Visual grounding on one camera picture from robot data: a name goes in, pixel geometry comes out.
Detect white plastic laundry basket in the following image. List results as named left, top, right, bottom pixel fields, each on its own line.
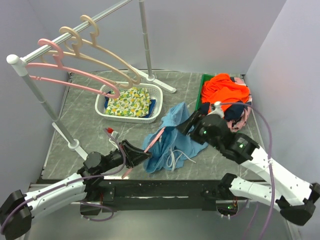
left=94, top=83, right=163, bottom=124

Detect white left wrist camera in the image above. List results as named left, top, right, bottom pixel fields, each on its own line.
left=105, top=127, right=119, bottom=149

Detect light blue shorts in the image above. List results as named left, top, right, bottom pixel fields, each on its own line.
left=142, top=102, right=208, bottom=174

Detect green plastic tray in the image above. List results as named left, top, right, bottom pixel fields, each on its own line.
left=194, top=74, right=242, bottom=137

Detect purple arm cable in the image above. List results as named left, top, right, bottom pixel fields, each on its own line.
left=0, top=128, right=128, bottom=233
left=217, top=101, right=276, bottom=240

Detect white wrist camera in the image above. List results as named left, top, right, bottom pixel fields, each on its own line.
left=209, top=101, right=225, bottom=119
left=105, top=127, right=119, bottom=149

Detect beige hanger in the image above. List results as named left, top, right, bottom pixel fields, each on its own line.
left=39, top=26, right=135, bottom=88
left=63, top=14, right=142, bottom=86

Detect orange garment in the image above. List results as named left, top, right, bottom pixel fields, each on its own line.
left=196, top=73, right=253, bottom=109

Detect lemon print cloth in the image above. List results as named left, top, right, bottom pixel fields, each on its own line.
left=104, top=86, right=152, bottom=118

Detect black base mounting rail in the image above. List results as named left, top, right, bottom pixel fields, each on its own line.
left=79, top=178, right=248, bottom=213

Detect navy pink floral garment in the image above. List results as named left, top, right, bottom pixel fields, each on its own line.
left=198, top=76, right=253, bottom=133

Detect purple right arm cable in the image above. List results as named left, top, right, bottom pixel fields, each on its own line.
left=217, top=101, right=276, bottom=240

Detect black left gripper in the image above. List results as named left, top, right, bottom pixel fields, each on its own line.
left=98, top=139, right=152, bottom=173

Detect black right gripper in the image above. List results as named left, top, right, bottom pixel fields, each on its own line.
left=175, top=109, right=222, bottom=151

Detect beige hanger left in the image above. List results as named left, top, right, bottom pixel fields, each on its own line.
left=39, top=26, right=135, bottom=88

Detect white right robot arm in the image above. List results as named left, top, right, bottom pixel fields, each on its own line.
left=176, top=111, right=320, bottom=226

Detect pink hanger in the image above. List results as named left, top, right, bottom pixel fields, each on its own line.
left=121, top=127, right=165, bottom=179
left=26, top=38, right=120, bottom=99

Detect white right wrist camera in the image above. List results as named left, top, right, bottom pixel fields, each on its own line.
left=209, top=101, right=225, bottom=119

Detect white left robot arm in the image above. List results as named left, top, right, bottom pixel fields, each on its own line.
left=0, top=140, right=152, bottom=240

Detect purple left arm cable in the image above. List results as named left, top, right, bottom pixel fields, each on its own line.
left=0, top=128, right=128, bottom=233

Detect beige hanger right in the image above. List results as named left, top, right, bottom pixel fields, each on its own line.
left=63, top=14, right=142, bottom=86

